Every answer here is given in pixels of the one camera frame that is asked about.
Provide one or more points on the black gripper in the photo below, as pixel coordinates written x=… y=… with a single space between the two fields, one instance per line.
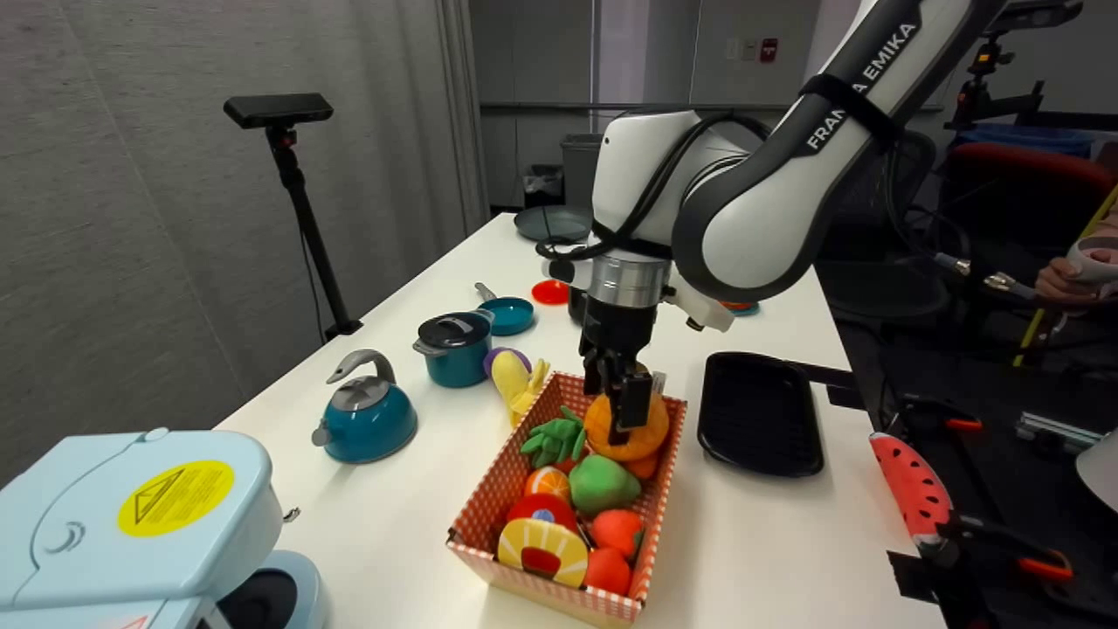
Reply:
x=609 y=346

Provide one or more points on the orange handled clamp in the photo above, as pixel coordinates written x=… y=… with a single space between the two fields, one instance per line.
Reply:
x=1016 y=550

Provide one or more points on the teal toy frying pan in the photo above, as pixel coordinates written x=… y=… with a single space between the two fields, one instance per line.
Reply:
x=506 y=316

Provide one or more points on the green leafy plush toy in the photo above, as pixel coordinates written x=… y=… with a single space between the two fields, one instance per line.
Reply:
x=554 y=442

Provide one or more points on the grey round plate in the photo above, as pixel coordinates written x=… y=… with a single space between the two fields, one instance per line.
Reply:
x=554 y=226

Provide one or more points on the yellow red ring plush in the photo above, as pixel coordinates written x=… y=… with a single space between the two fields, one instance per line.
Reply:
x=545 y=550

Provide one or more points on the black plastic tray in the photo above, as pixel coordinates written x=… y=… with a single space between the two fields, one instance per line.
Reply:
x=759 y=419

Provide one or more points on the light blue toy appliance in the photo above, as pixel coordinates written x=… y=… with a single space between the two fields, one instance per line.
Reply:
x=164 y=530

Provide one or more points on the watermelon slice plush toy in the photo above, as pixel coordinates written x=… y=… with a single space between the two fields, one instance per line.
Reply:
x=913 y=485

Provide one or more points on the teal toy kettle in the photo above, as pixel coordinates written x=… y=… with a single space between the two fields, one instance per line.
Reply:
x=369 y=415

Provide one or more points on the red round lid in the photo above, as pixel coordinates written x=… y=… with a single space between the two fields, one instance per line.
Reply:
x=548 y=293

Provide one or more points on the grey trash bin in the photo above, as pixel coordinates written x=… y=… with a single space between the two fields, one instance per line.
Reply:
x=578 y=165

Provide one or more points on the red office chair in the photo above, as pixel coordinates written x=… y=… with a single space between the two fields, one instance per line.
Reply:
x=1031 y=226

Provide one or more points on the red tomato plush toy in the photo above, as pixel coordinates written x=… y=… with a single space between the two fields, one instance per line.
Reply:
x=618 y=530

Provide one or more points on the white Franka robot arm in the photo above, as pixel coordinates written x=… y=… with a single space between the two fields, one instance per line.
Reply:
x=684 y=216

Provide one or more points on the teal toy pot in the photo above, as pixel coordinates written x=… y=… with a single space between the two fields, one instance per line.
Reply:
x=456 y=346

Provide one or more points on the red checkered cardboard box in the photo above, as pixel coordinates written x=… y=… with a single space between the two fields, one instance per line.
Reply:
x=614 y=590

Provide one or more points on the orange pineapple plush toy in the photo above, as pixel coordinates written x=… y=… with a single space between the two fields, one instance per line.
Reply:
x=639 y=442

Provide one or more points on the yellow banana plush toy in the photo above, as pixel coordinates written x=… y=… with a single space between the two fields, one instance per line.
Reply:
x=519 y=383

